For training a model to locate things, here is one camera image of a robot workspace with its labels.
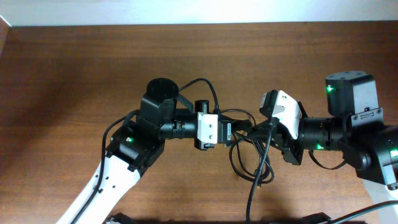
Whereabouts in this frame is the left camera cable black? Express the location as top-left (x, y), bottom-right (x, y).
top-left (70, 77), bottom-right (221, 224)

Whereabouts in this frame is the right camera cable black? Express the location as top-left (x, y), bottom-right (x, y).
top-left (247, 117), bottom-right (397, 223)

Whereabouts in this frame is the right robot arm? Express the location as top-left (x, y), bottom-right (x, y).
top-left (248, 70), bottom-right (397, 223)

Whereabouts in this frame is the black USB cable bundle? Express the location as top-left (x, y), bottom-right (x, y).
top-left (219, 108), bottom-right (275, 189)

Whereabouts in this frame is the camera cable black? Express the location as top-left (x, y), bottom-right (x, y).
top-left (70, 77), bottom-right (221, 224)
top-left (247, 117), bottom-right (397, 223)

